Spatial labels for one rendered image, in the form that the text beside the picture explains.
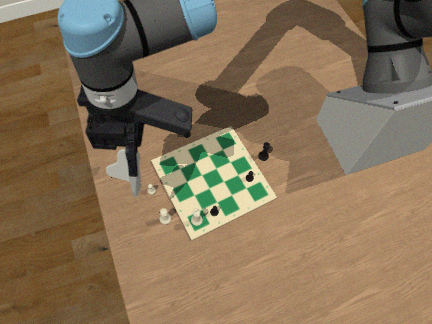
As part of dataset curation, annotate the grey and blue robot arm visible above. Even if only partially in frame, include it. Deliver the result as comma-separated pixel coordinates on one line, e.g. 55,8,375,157
58,0,432,136

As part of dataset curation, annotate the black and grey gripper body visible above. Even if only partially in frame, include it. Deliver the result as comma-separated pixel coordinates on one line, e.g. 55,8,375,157
77,84,144,150

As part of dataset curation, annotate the green and cream chessboard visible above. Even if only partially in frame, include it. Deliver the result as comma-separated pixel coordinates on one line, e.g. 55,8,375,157
151,126,277,240

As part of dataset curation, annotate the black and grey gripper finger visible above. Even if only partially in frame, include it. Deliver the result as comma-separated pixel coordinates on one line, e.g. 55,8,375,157
106,140,142,197

